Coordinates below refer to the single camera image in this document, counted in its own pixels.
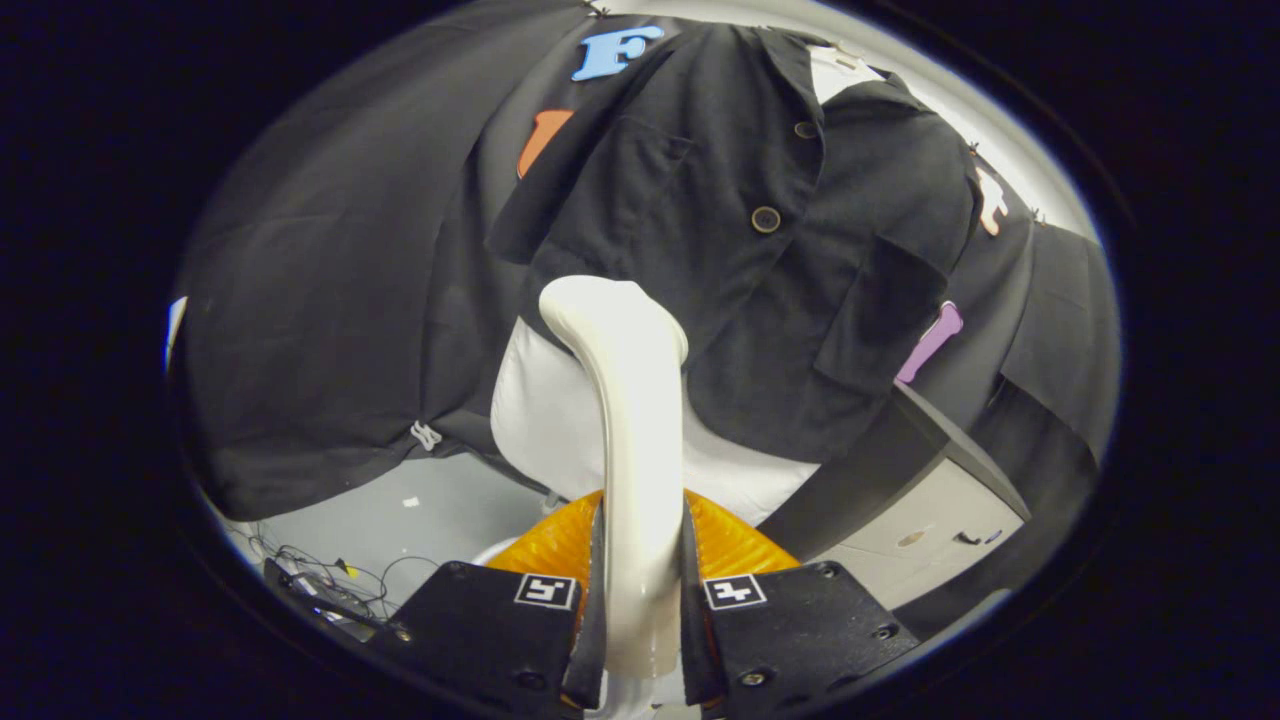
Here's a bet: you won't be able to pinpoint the dark floor device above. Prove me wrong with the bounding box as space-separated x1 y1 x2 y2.
262 558 379 641

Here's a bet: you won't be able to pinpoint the black floor cables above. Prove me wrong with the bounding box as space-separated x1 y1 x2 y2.
240 520 441 626

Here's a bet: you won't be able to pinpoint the black blazer jacket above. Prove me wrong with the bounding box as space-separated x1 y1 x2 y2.
485 22 986 463

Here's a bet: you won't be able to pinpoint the white dress form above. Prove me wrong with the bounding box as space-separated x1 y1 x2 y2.
490 45 886 526

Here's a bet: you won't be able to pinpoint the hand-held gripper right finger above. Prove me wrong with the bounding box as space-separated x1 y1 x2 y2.
683 488 921 720

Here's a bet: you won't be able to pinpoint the black backdrop cloth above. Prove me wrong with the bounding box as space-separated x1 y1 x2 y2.
170 0 1121 641

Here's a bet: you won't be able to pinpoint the grey beige cabinet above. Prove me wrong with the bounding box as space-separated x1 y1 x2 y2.
755 380 1031 611

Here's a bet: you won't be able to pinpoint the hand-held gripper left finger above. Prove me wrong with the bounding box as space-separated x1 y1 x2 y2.
385 490 607 716

